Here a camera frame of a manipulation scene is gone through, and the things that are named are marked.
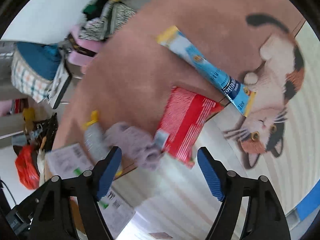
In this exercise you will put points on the long blue stick packet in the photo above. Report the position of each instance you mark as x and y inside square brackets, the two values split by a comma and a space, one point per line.
[237, 93]

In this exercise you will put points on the red orange plastic bag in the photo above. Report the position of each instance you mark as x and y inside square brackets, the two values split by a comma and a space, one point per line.
[26, 169]

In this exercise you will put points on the blue chair seat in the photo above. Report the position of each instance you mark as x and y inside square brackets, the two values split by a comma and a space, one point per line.
[304, 208]

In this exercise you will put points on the purple sock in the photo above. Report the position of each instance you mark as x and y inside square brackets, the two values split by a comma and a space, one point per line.
[135, 144]

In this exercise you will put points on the white goose plush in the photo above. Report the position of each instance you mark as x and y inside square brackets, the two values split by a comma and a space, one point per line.
[41, 165]

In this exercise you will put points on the patterned tote bag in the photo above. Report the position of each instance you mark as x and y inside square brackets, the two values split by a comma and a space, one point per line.
[103, 18]

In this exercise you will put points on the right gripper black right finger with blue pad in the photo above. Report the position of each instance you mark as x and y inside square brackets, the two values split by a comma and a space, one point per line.
[265, 218]

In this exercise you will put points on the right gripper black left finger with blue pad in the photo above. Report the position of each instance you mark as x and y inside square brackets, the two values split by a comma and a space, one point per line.
[53, 217]

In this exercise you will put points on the silver yellow snack bag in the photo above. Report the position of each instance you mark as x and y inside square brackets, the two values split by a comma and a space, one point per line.
[94, 139]

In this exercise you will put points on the pink suitcase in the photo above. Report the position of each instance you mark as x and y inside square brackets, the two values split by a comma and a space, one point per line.
[81, 51]

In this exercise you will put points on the open cardboard box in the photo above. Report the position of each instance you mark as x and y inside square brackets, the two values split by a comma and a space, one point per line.
[103, 212]

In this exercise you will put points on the plaid and blue bedding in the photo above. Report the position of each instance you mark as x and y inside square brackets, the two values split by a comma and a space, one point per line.
[34, 68]

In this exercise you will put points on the red snack packet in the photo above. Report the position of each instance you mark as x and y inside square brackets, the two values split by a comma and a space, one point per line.
[183, 119]

